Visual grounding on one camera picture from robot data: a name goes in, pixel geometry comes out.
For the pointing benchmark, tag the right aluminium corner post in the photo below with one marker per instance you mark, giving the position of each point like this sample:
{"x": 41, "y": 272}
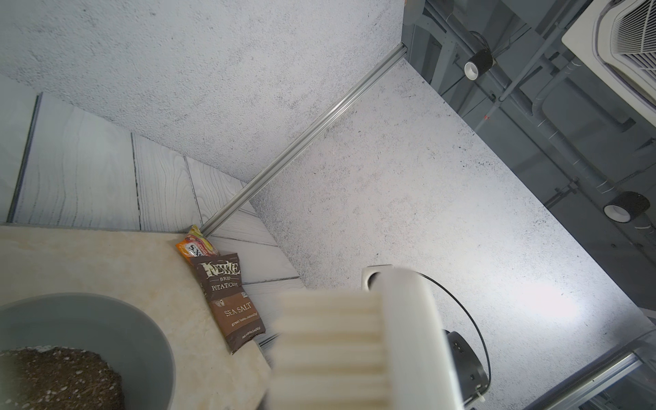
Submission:
{"x": 304, "y": 140}

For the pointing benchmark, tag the brown Kettle chips bag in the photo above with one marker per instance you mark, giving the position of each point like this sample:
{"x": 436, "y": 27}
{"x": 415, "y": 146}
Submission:
{"x": 235, "y": 314}

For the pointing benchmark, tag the grey ceramic plant pot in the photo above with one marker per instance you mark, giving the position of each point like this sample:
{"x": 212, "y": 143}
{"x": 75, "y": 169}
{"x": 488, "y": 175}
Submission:
{"x": 83, "y": 351}

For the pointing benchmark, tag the orange Fox's candy bag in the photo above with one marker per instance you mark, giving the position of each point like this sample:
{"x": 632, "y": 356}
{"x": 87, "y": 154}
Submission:
{"x": 195, "y": 245}

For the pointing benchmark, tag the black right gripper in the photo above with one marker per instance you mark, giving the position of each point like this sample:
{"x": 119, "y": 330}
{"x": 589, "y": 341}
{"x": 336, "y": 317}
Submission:
{"x": 473, "y": 379}

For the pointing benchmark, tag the white ceiling air conditioner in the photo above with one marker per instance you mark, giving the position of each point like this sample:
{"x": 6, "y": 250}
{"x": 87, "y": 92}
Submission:
{"x": 615, "y": 40}

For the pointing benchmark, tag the black ceiling spotlight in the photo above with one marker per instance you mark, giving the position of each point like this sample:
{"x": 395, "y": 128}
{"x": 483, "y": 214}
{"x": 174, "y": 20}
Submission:
{"x": 627, "y": 206}
{"x": 479, "y": 64}

